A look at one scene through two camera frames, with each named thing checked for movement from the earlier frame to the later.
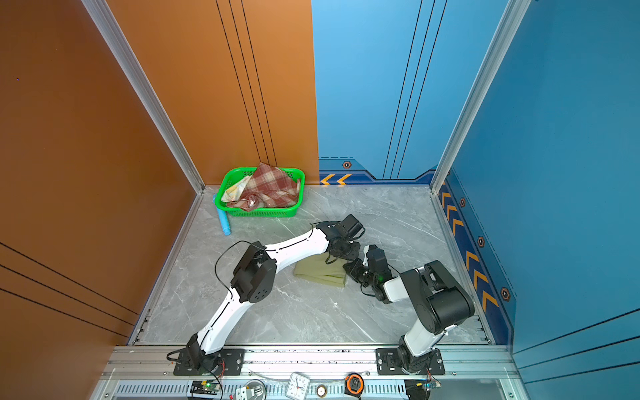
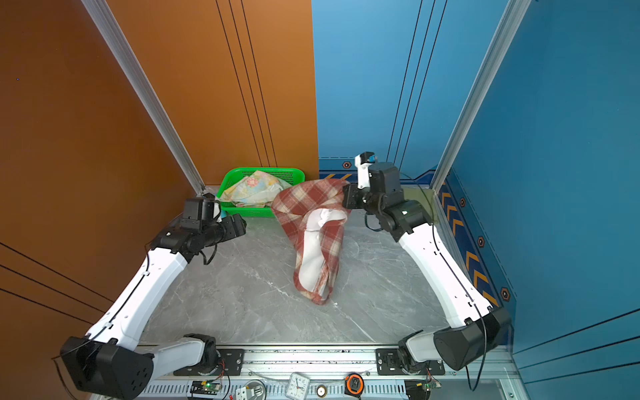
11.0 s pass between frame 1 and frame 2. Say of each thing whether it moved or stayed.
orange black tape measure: stayed
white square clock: stayed
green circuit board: stayed
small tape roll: stayed
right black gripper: moved
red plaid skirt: moved
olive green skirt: moved
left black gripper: moved
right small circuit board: stayed
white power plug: stayed
